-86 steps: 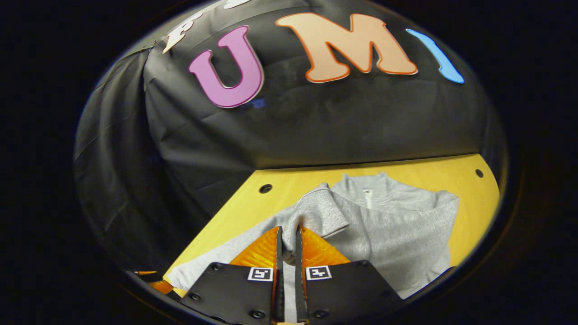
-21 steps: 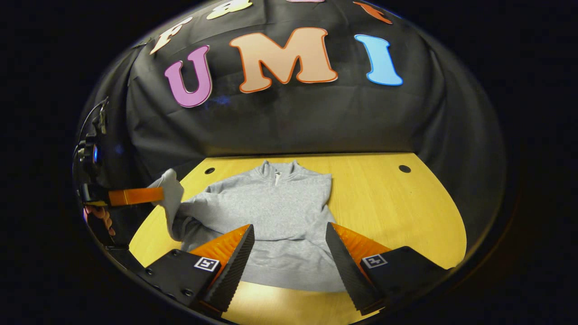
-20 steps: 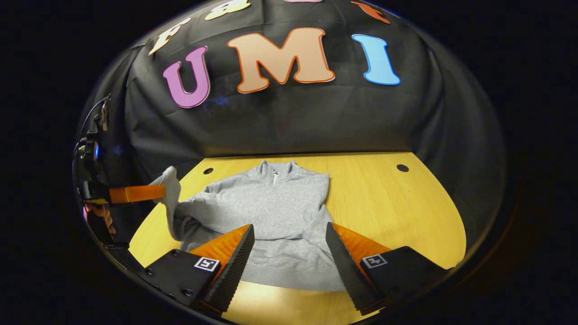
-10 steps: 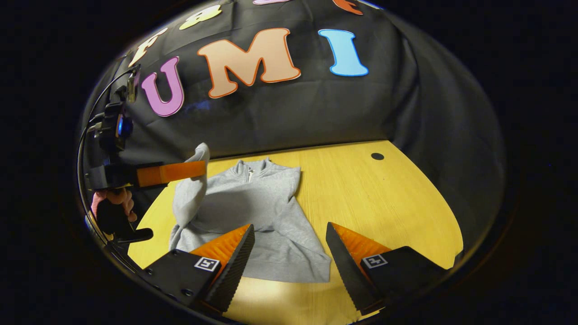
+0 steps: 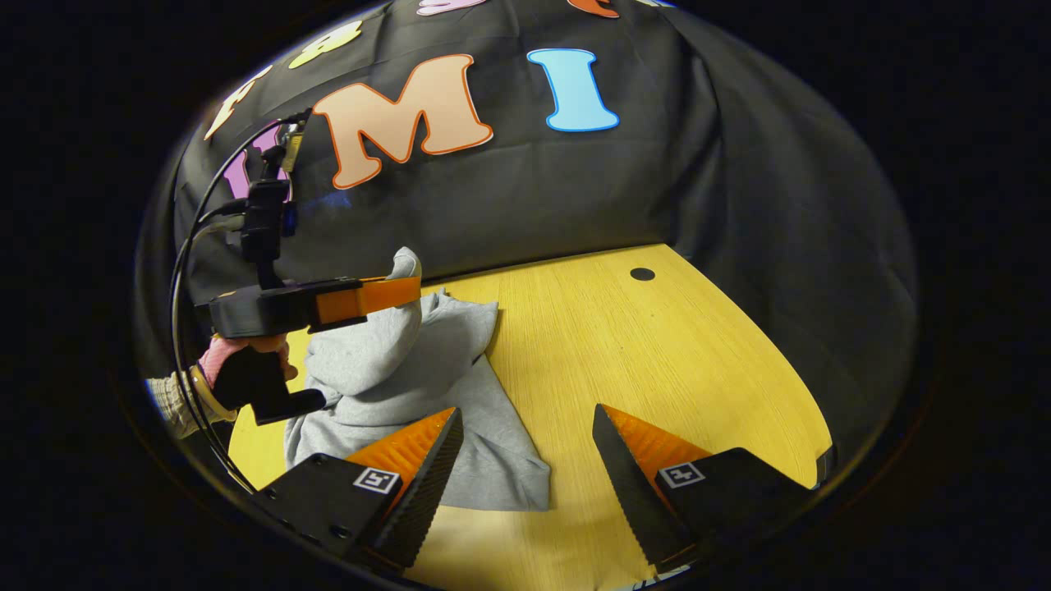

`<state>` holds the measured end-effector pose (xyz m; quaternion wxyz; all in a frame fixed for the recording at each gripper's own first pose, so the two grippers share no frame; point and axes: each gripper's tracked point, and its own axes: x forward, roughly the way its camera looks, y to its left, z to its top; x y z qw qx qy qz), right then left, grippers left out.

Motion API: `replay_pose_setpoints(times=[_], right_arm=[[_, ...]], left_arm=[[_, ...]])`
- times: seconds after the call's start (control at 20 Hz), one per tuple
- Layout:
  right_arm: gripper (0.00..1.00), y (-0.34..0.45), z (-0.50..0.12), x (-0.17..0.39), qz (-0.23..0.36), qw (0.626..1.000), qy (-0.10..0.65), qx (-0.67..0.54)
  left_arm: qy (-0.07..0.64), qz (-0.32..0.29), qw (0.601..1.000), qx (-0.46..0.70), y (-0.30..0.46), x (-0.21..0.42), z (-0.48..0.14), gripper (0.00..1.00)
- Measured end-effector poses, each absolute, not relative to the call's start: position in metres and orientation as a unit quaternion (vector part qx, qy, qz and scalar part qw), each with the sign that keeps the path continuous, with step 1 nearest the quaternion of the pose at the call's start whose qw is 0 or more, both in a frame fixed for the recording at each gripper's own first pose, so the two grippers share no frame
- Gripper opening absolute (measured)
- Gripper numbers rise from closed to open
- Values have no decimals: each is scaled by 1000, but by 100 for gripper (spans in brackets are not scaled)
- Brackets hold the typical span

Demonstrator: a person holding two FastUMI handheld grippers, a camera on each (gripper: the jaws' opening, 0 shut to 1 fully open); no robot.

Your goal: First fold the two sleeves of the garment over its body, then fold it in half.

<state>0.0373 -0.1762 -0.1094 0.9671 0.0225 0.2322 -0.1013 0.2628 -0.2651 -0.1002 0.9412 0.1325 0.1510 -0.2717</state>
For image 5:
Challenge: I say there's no black backdrop cloth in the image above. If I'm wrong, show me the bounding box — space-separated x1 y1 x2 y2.
135 0 919 460

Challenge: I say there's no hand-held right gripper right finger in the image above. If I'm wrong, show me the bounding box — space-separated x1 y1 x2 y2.
593 404 819 575

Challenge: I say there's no grey zip-neck sweatshirt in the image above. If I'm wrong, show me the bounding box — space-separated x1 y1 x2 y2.
283 246 552 512

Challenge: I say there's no black cable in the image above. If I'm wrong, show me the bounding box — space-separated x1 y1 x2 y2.
168 115 309 495

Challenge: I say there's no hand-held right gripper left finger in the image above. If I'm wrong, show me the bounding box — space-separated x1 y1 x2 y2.
250 408 465 574

